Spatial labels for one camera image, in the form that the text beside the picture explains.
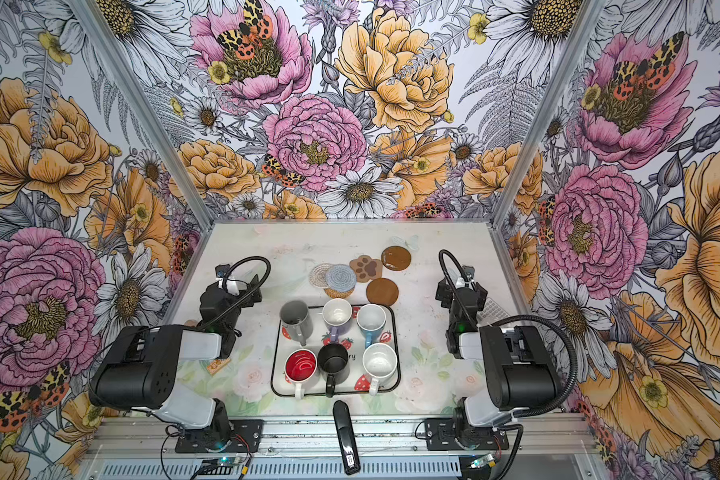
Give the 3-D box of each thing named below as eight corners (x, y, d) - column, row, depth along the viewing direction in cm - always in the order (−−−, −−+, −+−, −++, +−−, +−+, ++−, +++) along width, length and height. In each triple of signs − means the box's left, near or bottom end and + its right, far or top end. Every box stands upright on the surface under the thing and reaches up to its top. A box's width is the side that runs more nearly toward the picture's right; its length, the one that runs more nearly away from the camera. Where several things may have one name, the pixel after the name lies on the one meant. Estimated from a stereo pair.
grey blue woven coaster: (324, 292, 104) (324, 288, 102) (327, 268, 110) (326, 264, 108) (355, 292, 104) (354, 288, 102) (355, 268, 110) (355, 264, 108)
